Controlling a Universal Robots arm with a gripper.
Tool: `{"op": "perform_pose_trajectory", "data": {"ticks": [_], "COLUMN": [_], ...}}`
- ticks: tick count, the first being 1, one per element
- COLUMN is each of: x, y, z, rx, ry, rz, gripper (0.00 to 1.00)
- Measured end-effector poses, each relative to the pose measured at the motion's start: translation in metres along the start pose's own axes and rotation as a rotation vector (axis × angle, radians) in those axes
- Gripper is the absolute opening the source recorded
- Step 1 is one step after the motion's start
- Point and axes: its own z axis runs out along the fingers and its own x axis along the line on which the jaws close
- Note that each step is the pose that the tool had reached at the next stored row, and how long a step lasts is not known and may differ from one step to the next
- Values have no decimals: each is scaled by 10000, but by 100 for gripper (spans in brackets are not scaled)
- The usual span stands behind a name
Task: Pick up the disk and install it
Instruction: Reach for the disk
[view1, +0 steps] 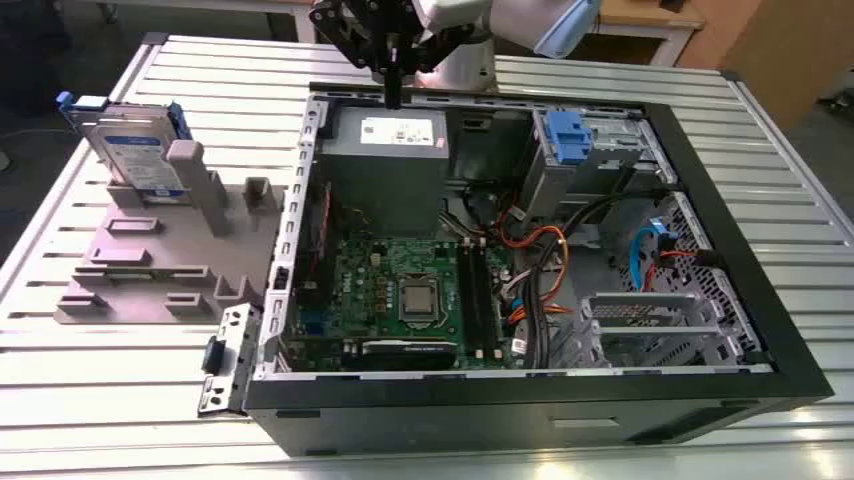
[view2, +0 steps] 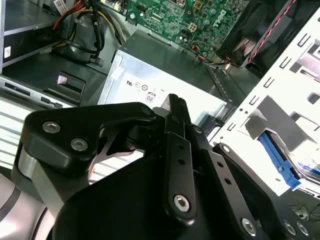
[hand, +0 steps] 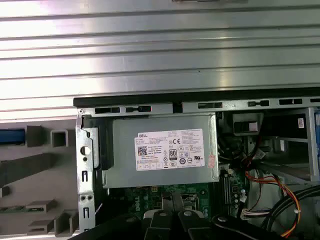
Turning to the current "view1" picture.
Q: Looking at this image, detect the grey parts rack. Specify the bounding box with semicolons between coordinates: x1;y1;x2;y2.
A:
54;139;289;325

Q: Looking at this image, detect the brown wooden cabinet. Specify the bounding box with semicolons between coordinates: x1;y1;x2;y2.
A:
677;0;854;131

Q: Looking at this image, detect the black open PC case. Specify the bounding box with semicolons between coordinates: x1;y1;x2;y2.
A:
241;82;837;457

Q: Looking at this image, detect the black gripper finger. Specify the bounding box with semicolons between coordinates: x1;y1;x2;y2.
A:
394;22;470;109
307;0;397;110

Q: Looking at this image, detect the blue drive latch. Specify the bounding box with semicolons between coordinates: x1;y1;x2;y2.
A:
544;110;596;166

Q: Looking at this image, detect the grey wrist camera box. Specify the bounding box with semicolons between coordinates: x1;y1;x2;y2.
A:
407;0;473;39

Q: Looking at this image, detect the black blue bracket knob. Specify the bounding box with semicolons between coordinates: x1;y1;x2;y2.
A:
202;335;229;374

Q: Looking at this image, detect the hard disk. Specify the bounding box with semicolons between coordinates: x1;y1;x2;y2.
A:
58;91;197;205

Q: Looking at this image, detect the grey metal drive cage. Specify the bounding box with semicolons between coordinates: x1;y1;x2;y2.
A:
518;105;677;227

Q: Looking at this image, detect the grey metal slot bracket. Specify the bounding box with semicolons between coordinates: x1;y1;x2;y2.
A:
195;302;263;417

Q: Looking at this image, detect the black graphics card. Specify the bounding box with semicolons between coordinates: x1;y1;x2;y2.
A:
343;338;463;372

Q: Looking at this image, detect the wooden desk white frame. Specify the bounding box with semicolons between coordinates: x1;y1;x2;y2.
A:
597;0;709;69

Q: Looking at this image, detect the black RAM slot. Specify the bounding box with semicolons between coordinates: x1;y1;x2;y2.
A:
457;237;489;359
474;237;507;359

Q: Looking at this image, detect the metal disk bay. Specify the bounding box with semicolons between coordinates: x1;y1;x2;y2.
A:
577;291;764;370

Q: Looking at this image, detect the silver CPU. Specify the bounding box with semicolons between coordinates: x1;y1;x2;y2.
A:
402;284;442;315

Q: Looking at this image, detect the grey power supply unit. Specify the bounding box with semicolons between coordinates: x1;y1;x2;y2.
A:
317;105;450;241

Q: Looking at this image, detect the green motherboard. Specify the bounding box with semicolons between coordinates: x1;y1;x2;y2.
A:
286;237;529;374

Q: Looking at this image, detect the black cable bundle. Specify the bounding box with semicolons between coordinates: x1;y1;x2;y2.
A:
519;189;676;369

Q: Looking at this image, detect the CPU socket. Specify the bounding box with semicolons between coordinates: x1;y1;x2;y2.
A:
397;272;449;330

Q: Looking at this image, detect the orange red power wire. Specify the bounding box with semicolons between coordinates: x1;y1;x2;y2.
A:
653;248;728;267

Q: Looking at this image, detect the blue data wire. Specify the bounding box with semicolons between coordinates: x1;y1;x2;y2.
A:
626;219;680;292

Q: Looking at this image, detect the green RAM stick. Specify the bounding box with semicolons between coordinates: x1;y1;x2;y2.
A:
76;268;206;281

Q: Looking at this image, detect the red black twisted wire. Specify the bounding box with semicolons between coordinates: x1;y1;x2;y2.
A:
303;179;335;291

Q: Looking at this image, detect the orange wire bundle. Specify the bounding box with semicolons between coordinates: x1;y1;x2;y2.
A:
497;224;577;321

